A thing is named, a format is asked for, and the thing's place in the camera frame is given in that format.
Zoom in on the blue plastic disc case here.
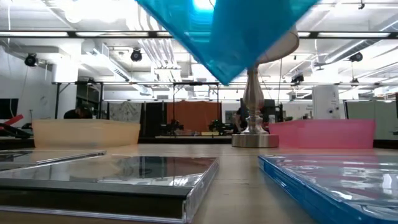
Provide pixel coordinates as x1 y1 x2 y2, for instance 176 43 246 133
257 154 398 224
136 0 320 86

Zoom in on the orange translucent plastic bin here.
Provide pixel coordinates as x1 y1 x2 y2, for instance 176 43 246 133
32 119 141 149

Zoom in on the pink translucent plastic bin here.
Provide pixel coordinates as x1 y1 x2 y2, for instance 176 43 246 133
269 119 376 149

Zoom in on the matte black jewel case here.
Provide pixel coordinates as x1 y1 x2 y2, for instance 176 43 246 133
0 155 220 224

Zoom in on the orange curtain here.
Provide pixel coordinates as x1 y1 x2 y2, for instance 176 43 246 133
166 100 222 133

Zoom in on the person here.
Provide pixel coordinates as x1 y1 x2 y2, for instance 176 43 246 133
63 105 93 120
233 107 249 134

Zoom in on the white shade table lamp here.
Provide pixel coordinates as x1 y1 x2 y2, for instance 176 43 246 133
231 24 300 149

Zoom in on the grey cloth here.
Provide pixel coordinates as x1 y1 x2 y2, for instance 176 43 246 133
108 101 142 124

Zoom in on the white cabinet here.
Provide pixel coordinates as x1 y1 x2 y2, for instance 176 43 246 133
312 85 341 120

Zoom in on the black metal rack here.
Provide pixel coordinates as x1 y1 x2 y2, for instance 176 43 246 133
54 81 105 121

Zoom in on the red bar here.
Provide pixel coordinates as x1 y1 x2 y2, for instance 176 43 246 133
0 114 24 128

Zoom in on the black aluminium table frame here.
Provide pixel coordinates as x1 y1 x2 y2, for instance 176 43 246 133
0 136 398 149

